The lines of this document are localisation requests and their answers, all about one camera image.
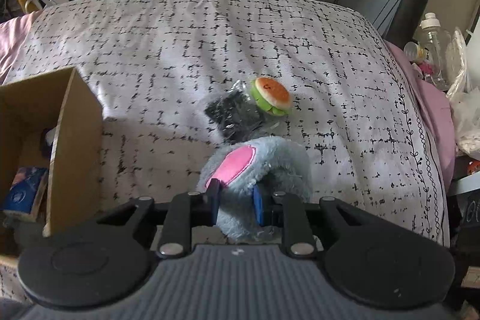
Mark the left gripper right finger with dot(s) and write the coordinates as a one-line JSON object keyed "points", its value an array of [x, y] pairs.
{"points": [[262, 205]]}

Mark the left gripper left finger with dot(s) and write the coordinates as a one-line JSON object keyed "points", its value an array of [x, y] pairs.
{"points": [[213, 194]]}

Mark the grey pink plush toy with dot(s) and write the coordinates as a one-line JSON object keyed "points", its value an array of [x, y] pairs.
{"points": [[275, 163]]}

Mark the plush hamburger toy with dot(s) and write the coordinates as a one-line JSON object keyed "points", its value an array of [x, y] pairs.
{"points": [[270, 96]]}

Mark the black item in clear bag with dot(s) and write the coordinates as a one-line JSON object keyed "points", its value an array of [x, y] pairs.
{"points": [[237, 116]]}

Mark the patterned white bed cover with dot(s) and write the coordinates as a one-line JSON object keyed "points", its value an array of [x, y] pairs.
{"points": [[358, 107]]}

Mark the brown cardboard box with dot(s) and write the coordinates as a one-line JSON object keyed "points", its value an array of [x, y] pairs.
{"points": [[54, 121]]}

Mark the blue packet in box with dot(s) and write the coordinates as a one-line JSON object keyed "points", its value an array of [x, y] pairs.
{"points": [[26, 192]]}

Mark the pink bed sheet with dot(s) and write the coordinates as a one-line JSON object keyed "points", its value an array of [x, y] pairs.
{"points": [[435, 110]]}

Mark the large clear bedside bottle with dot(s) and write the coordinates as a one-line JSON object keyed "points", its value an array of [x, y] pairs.
{"points": [[434, 39]]}

